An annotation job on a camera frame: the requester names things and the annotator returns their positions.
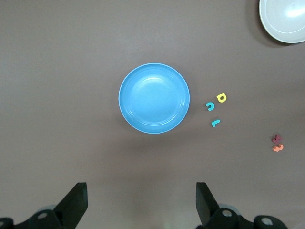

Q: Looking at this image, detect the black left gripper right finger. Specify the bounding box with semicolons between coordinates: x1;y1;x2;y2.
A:
196;182;220;229

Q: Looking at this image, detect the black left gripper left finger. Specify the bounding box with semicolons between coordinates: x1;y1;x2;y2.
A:
54;182;88;229

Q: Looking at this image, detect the brown table cover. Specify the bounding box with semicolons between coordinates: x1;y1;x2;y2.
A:
0;0;305;229

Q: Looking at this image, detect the blue plate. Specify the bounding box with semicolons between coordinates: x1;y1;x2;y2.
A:
118;62;191;135

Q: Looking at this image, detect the beige plate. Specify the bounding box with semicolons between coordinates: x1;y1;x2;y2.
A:
259;0;305;44

